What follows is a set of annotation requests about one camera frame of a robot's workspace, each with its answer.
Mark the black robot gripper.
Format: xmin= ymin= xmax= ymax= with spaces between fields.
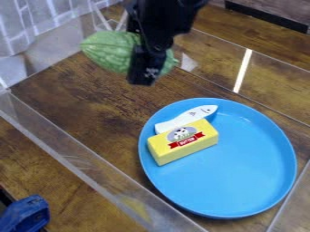
xmin=124 ymin=0 xmax=210 ymax=86

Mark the green textured toy vegetable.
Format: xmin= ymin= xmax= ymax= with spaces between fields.
xmin=79 ymin=30 xmax=180 ymax=76

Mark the blue round plastic tray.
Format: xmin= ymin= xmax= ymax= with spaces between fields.
xmin=137 ymin=98 xmax=296 ymax=218

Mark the white toy fish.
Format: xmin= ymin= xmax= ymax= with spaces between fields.
xmin=155 ymin=105 xmax=218 ymax=134

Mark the yellow toy butter block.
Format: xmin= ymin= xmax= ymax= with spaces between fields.
xmin=147 ymin=119 xmax=219 ymax=166

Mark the white grid patterned cloth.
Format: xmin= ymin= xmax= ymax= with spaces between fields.
xmin=0 ymin=0 xmax=121 ymax=57

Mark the clear acrylic barrier wall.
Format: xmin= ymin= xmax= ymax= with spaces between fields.
xmin=0 ymin=4 xmax=310 ymax=232

